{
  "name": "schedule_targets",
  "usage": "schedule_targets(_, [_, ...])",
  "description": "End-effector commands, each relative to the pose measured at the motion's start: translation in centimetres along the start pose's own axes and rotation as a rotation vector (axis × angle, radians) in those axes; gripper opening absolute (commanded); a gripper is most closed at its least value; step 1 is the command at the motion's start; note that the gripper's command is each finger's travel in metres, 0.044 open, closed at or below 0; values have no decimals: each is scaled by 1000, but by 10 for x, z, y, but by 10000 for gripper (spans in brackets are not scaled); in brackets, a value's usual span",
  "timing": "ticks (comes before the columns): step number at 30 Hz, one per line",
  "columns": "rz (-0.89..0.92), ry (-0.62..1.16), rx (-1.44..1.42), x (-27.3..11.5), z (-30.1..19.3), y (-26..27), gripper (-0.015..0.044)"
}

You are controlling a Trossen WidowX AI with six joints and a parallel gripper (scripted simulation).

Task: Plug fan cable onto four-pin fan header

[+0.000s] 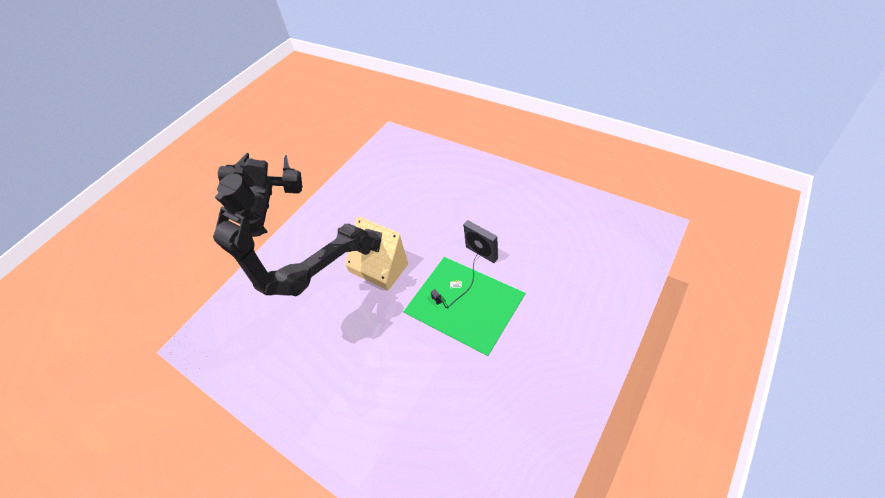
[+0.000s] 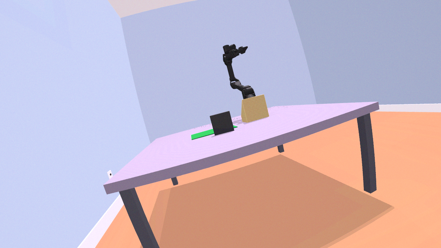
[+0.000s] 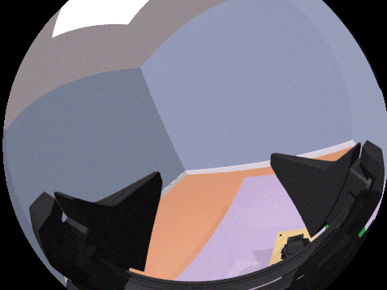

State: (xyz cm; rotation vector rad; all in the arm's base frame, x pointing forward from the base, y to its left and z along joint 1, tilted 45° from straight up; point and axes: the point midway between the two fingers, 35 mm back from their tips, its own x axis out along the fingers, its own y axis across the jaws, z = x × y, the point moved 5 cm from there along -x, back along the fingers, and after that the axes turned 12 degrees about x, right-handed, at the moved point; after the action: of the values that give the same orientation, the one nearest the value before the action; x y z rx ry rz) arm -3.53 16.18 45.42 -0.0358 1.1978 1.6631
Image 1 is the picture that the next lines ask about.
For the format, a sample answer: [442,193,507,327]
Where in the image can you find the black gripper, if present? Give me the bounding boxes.
[217,153,303,209]

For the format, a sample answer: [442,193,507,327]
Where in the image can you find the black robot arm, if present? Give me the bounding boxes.
[213,158,382,296]

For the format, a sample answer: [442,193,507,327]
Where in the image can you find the green circuit board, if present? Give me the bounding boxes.
[403,257,526,356]

